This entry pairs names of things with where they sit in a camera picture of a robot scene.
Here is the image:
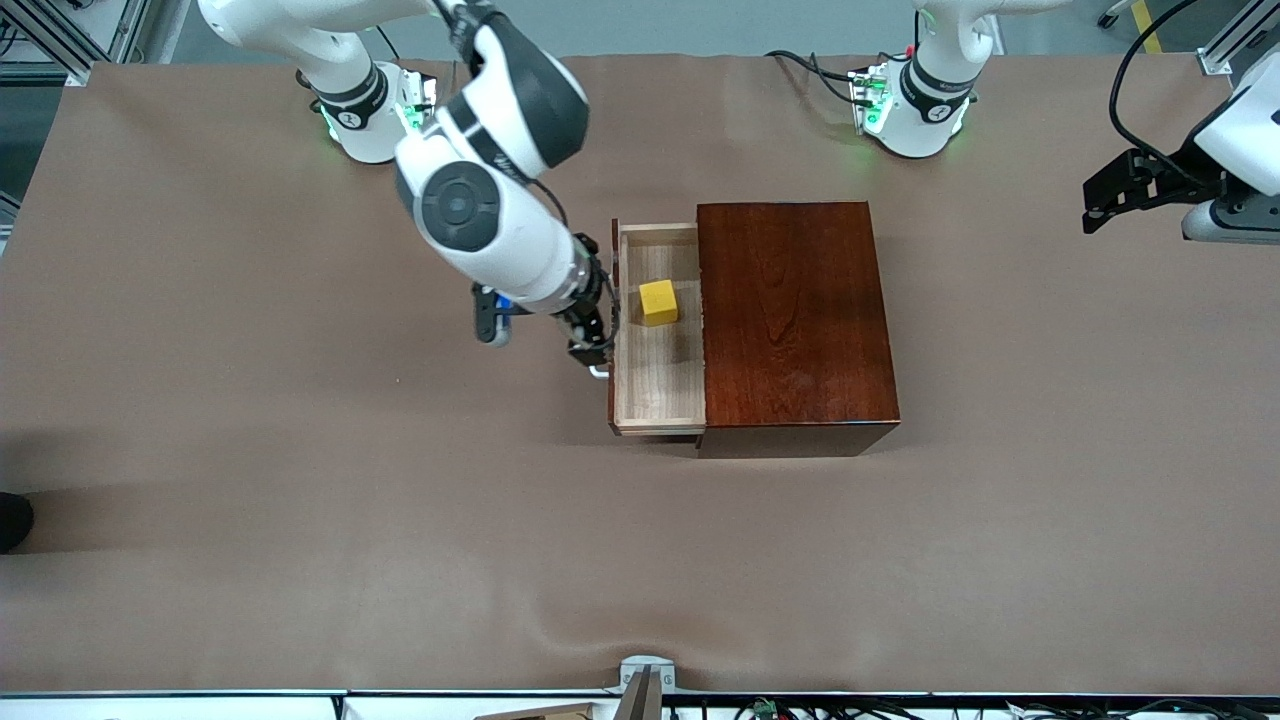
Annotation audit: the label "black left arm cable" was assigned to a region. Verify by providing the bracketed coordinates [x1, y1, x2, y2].
[1109, 0, 1203, 187]

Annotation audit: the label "yellow cube block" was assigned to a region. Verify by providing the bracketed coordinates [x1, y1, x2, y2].
[639, 279, 680, 328]

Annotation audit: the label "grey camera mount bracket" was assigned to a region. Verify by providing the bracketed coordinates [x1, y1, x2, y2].
[605, 654, 677, 720]

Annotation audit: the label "wooden drawer with white handle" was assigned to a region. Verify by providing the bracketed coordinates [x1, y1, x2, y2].
[588, 218, 709, 438]

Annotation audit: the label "brown cardboard piece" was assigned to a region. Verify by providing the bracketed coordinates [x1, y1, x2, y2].
[474, 703, 594, 720]

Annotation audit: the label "black round object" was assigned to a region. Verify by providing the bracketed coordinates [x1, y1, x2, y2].
[0, 492, 36, 555]

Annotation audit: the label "brown table cover sheet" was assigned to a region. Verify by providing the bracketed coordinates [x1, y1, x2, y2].
[0, 55, 1280, 697]

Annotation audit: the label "black left base cables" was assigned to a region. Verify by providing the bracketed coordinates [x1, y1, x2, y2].
[764, 48, 873, 107]

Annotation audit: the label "dark wooden drawer cabinet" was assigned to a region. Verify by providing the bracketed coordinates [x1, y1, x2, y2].
[695, 201, 902, 460]

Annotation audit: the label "aluminium frame profile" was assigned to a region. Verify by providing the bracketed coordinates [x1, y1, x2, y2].
[0, 0, 191, 87]
[1198, 0, 1280, 77]

